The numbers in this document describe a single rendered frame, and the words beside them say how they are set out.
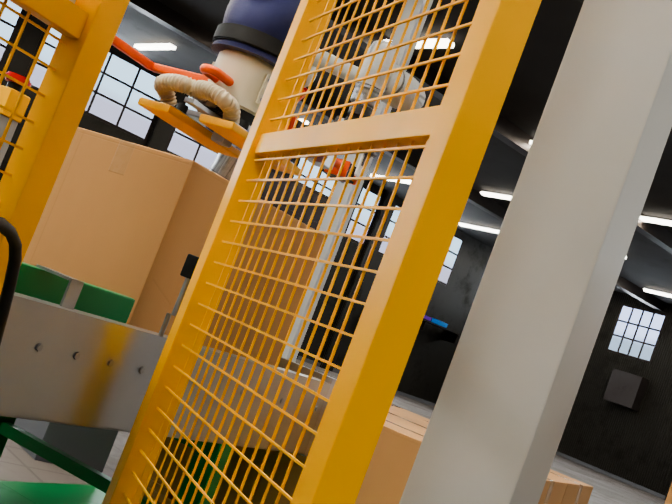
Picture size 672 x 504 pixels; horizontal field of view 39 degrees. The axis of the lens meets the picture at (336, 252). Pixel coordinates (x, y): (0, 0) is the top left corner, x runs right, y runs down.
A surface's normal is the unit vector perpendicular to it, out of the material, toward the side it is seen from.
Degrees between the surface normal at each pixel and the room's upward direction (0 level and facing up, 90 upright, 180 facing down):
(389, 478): 90
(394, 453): 90
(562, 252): 90
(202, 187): 90
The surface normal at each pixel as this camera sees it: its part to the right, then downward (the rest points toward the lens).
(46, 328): 0.83, 0.27
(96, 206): -0.46, -0.25
